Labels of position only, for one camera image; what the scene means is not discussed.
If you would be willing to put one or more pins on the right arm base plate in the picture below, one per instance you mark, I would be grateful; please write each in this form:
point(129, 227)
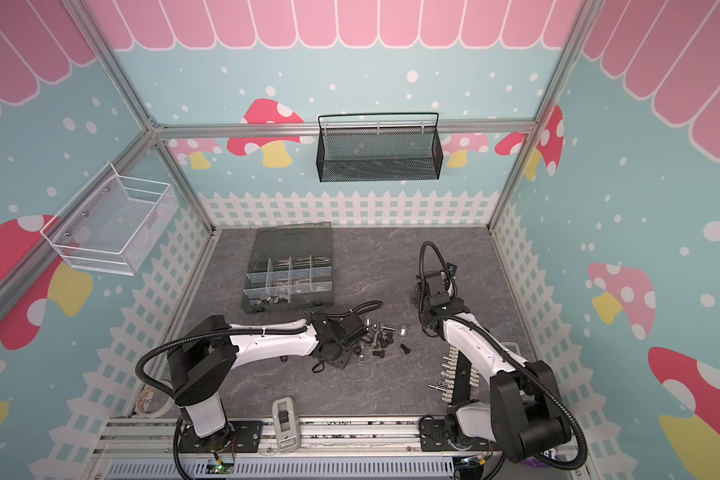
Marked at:
point(442, 434)

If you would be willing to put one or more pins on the black wire mesh basket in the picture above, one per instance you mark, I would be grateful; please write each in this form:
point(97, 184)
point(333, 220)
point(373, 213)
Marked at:
point(377, 147)

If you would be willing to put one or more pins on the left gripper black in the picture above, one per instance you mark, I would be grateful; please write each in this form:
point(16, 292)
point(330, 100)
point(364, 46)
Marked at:
point(342, 361)

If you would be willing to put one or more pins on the grey handheld remote device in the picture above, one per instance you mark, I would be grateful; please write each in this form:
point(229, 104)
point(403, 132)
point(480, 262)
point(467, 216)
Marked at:
point(286, 425)

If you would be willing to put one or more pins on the roll of clear tape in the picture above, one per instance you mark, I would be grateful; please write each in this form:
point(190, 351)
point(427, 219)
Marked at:
point(153, 403)

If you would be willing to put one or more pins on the black rack with screws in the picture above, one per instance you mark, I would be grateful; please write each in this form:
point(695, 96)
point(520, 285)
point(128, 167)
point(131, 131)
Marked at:
point(459, 379)

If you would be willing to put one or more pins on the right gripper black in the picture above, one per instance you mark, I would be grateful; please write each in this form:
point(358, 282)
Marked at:
point(428, 291)

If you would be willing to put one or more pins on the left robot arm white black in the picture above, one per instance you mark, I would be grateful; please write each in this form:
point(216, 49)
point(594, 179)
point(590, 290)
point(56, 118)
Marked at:
point(191, 370)

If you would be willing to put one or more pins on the clear plastic organizer box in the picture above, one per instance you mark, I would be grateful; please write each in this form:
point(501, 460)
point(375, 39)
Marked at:
point(290, 268)

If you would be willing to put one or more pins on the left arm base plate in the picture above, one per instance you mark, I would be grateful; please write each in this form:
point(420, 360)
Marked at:
point(239, 436)

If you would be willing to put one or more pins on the white slotted cable duct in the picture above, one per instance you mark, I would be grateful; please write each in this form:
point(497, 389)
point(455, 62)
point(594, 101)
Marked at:
point(327, 468)

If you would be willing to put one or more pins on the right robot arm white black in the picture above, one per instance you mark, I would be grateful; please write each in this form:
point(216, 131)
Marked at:
point(526, 417)

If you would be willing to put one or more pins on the green circuit board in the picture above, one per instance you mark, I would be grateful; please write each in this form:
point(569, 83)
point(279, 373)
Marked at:
point(220, 467)

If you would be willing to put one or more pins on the white wire mesh basket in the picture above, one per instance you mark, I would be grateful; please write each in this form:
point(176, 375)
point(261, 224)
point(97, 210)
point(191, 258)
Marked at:
point(113, 225)

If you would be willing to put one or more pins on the black screws cluster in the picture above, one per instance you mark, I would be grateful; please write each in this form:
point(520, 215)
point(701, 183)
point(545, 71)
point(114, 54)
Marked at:
point(380, 341)

